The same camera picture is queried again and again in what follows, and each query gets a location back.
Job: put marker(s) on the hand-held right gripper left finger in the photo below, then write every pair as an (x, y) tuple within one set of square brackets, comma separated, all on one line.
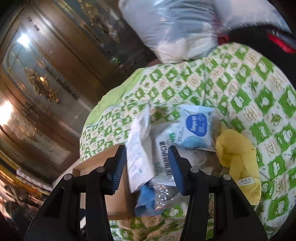
[(118, 169)]

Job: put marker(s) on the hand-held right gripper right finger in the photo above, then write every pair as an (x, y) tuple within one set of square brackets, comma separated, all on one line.
[(177, 169)]

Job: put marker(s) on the cardboard box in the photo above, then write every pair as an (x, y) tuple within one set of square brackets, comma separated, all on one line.
[(97, 160)]

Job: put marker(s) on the clear plastic bag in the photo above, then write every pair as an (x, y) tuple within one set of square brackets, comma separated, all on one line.
[(166, 192)]

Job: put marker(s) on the white green packet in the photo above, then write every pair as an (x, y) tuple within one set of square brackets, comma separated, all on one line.
[(164, 143)]

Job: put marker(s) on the blue cloth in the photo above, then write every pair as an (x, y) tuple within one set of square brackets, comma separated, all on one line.
[(144, 199)]

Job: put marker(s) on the blue label wipes packet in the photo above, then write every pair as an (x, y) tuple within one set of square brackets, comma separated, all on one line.
[(196, 127)]

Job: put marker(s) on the yellow cloth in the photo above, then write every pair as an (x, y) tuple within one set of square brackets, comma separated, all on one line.
[(238, 157)]

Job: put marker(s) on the green white printed blanket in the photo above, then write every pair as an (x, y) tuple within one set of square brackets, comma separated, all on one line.
[(231, 81)]

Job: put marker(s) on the wooden glass door cabinet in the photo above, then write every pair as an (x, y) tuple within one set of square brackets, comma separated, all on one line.
[(57, 58)]

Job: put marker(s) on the large clear bag of clothes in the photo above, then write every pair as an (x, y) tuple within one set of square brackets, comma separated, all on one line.
[(173, 27)]

